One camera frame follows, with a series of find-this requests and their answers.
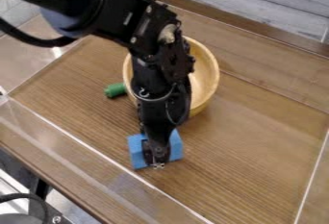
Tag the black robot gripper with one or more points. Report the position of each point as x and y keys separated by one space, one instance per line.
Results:
x=162 y=64

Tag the blue foam block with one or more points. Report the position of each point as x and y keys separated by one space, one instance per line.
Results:
x=140 y=154

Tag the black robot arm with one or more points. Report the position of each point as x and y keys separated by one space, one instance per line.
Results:
x=110 y=19

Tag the light wooden bowl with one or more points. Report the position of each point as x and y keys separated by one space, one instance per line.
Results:
x=203 y=78

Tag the small green cylinder toy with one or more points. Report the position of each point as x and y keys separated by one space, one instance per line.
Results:
x=115 y=90

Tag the black metal base plate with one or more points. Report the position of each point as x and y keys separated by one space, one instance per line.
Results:
x=56 y=217

